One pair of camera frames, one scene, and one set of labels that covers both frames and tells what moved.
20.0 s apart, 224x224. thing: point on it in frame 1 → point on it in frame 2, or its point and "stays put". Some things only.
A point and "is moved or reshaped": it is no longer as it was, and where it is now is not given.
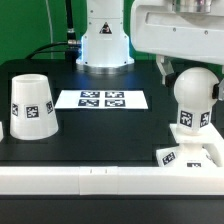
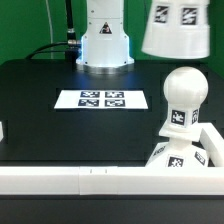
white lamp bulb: x=193 y=93 is moved or reshaped
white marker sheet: x=101 y=99 stays put
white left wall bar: x=1 y=132 stays put
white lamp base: x=191 y=151 is moved or reshaped
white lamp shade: x=32 y=112 is moved or reshaped
